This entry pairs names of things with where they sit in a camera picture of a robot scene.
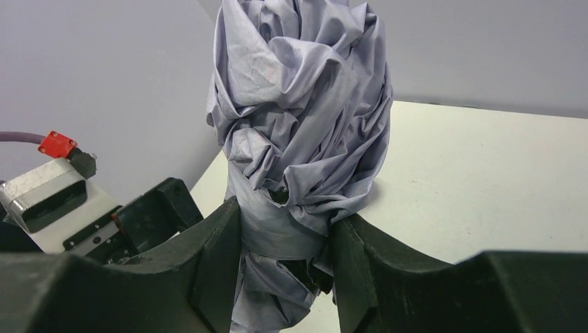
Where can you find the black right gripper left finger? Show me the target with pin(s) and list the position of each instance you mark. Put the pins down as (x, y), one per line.
(186, 284)

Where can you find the lavender umbrella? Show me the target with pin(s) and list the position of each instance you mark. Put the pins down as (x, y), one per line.
(300, 101)

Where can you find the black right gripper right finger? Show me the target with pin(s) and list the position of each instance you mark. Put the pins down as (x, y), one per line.
(383, 285)

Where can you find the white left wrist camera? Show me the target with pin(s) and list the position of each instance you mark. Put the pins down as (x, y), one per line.
(57, 207)

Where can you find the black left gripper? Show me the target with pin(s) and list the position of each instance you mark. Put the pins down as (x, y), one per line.
(144, 223)

